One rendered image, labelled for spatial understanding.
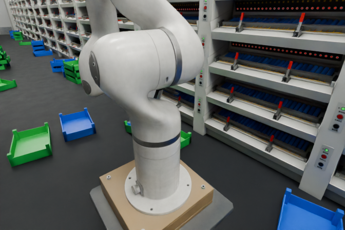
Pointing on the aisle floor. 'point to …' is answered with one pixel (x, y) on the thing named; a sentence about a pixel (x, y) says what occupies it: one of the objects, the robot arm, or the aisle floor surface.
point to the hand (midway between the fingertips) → (168, 106)
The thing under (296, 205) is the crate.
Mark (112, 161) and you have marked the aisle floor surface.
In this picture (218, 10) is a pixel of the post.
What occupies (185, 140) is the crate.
